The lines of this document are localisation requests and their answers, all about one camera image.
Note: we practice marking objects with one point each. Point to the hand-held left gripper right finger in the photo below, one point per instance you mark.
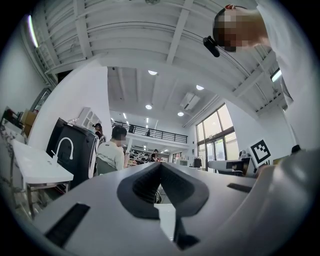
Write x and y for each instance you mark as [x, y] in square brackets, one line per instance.
[220, 190]

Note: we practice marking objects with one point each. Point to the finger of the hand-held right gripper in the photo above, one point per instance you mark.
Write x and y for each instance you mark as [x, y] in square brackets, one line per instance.
[217, 165]

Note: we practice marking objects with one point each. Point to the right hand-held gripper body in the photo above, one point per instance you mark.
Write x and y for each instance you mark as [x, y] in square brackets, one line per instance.
[260, 152]

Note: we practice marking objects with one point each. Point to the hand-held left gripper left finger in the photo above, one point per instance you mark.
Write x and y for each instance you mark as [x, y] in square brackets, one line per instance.
[100, 200]

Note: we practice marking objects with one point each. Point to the dark metal frame rack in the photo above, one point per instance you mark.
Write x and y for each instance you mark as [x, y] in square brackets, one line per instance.
[29, 200]

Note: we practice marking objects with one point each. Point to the white rectangular sink top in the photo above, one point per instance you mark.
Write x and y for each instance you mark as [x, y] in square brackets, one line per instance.
[37, 162]

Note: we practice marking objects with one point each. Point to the black cabinet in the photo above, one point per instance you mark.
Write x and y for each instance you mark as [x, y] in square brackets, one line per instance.
[80, 155]

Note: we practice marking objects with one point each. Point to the black mezzanine railing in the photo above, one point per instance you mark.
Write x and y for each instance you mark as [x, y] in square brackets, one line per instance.
[162, 135]

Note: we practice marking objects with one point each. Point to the round recessed lamp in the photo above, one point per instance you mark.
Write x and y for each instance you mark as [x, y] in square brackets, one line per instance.
[148, 106]
[180, 114]
[200, 87]
[152, 72]

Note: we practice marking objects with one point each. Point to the white arched faucet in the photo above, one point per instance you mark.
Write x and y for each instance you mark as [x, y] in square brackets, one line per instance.
[65, 138]

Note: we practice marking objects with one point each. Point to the white cassette air conditioner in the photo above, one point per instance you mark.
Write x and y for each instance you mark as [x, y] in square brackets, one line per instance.
[190, 100]

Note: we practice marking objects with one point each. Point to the white tube lamp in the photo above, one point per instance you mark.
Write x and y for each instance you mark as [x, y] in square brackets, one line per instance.
[276, 75]
[32, 30]

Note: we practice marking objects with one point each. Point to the white paned cabinet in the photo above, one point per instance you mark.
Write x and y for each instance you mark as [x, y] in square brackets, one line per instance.
[87, 117]

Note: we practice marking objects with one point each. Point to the person's white shirt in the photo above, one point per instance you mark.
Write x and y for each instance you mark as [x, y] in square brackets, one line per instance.
[295, 75]

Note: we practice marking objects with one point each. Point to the person's head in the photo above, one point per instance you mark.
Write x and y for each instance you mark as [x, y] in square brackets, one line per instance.
[240, 25]

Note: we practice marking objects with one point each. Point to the tall glass window wall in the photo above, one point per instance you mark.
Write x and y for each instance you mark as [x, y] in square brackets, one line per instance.
[215, 140]

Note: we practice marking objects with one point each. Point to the black head-worn camera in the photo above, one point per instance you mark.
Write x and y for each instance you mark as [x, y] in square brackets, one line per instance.
[212, 46]

